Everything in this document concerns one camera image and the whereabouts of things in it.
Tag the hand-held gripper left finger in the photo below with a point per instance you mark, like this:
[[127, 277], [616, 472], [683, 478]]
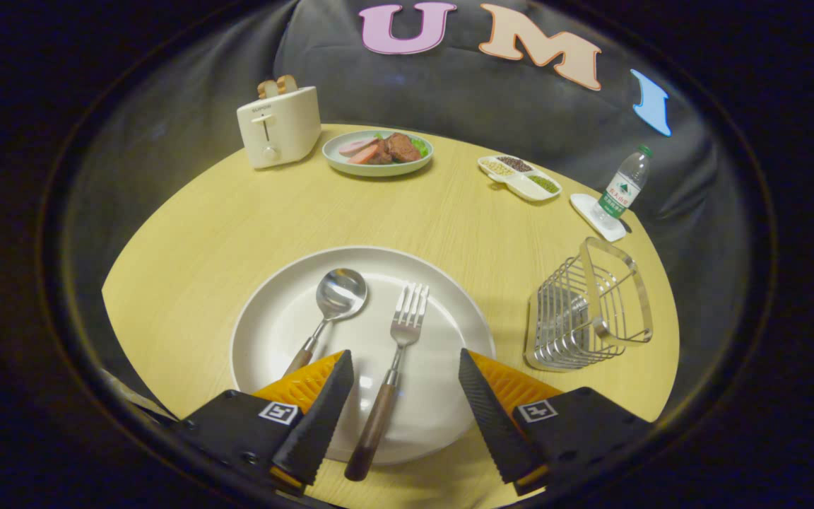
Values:
[[319, 417]]

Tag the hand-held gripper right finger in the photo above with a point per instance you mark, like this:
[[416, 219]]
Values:
[[492, 417]]

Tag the large white plate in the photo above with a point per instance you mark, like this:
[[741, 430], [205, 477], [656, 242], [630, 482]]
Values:
[[442, 353]]

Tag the white square coaster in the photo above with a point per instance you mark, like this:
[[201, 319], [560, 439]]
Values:
[[585, 208]]

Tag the white divided dish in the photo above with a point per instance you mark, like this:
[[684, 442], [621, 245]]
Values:
[[518, 185]]

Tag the pile of green beans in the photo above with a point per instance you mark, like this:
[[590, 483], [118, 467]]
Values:
[[544, 184]]

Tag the pile of yellow beans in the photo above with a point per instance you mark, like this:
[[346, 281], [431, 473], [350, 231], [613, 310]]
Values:
[[499, 168]]

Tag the green food plate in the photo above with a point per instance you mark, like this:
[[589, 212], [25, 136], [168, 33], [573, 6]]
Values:
[[340, 162]]

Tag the pile of brown beans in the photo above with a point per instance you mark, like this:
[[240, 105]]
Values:
[[528, 164]]

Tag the clear plastic water bottle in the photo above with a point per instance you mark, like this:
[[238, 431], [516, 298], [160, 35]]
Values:
[[622, 187]]

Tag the red sausage slice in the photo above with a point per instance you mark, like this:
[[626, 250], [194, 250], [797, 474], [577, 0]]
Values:
[[364, 155]]

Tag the pink ham slice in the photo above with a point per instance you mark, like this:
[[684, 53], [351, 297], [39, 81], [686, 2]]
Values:
[[354, 146]]

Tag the green lettuce leaf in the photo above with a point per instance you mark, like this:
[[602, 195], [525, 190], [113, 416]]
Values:
[[420, 147]]

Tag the brown beef slice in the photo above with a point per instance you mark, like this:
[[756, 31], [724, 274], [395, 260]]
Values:
[[403, 147]]

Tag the white toaster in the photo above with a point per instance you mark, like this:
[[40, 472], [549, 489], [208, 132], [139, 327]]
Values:
[[290, 134]]

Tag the toast slice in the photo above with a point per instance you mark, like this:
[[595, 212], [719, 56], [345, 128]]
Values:
[[268, 89], [287, 83]]

